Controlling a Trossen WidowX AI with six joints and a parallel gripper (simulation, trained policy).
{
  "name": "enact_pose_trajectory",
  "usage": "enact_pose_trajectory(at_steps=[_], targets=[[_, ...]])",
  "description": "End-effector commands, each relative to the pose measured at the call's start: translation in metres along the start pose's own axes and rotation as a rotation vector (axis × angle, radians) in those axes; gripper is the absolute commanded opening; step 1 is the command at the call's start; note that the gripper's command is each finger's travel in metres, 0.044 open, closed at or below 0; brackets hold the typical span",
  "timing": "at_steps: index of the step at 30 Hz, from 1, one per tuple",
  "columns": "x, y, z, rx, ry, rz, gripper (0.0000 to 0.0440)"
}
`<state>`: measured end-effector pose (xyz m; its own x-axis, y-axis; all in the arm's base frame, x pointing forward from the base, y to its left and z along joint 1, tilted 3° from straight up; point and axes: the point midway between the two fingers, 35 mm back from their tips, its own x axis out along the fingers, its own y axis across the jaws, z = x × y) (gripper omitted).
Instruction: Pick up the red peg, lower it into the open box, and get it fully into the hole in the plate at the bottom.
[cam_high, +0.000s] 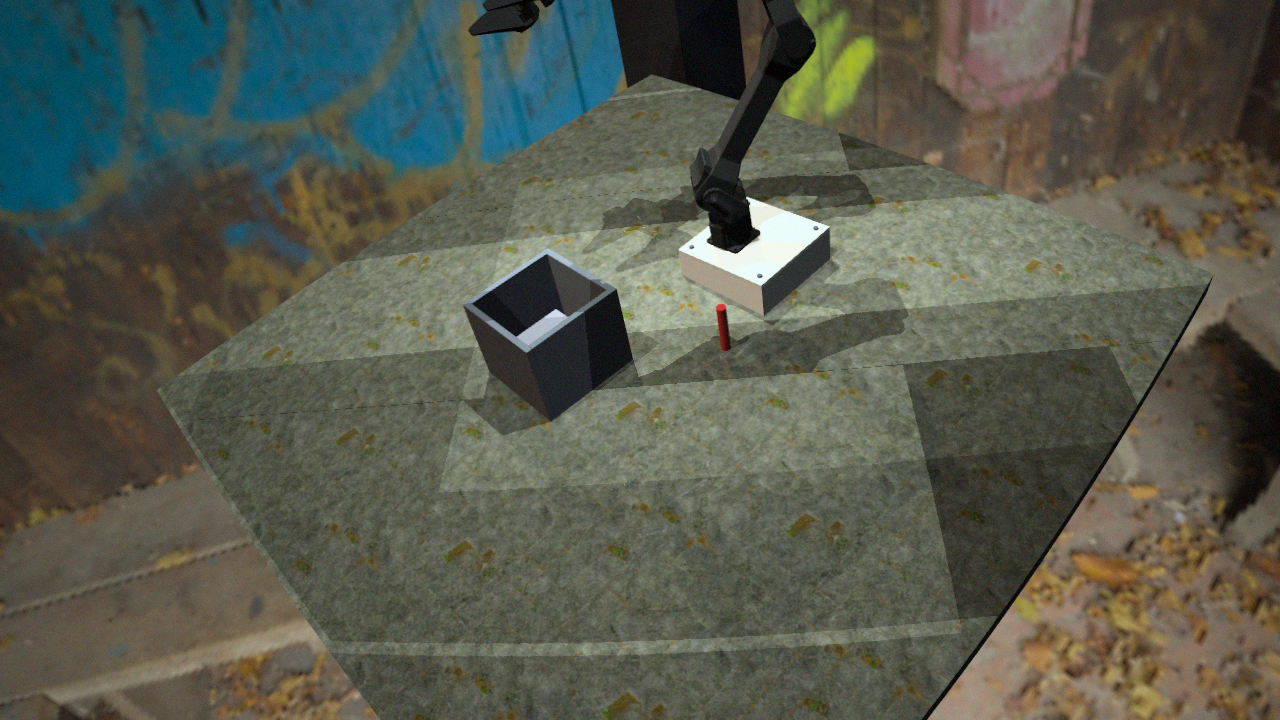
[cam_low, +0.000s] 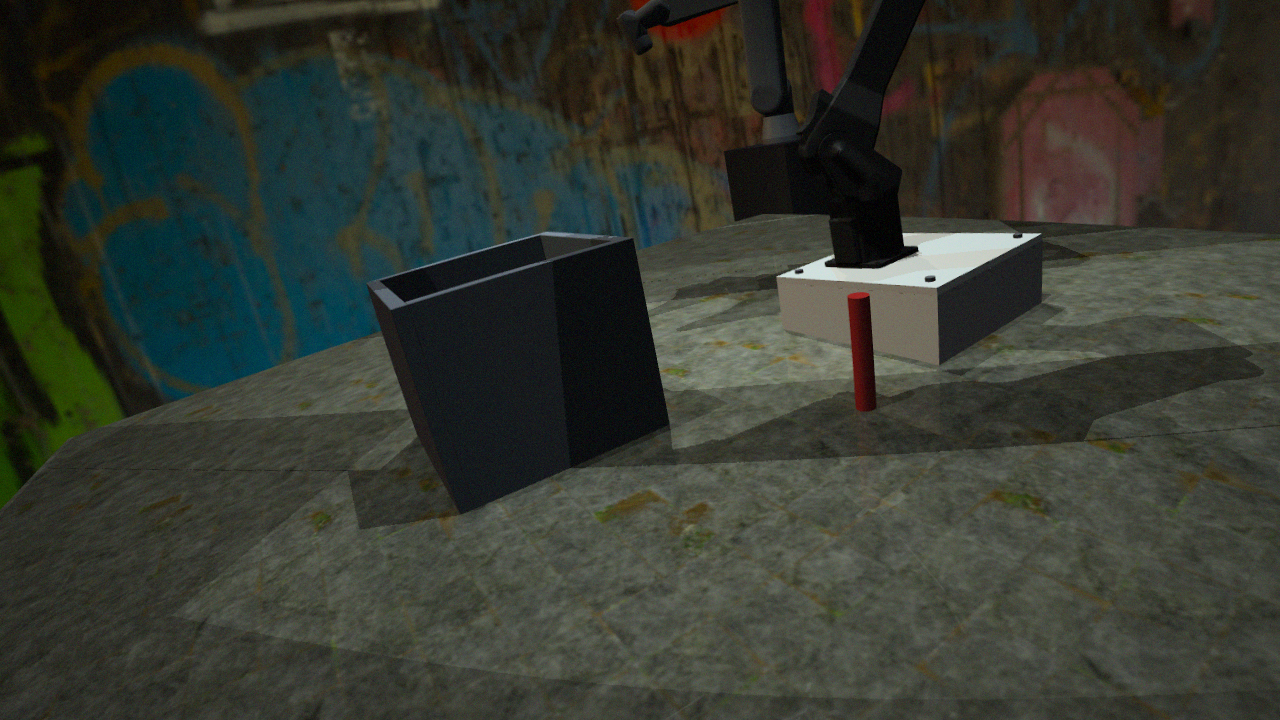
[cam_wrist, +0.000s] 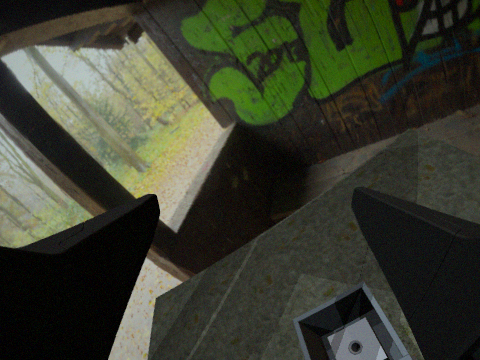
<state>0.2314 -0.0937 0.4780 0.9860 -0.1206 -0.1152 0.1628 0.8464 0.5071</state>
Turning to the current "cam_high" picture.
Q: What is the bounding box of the red peg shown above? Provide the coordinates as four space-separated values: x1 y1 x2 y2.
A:
716 304 731 351

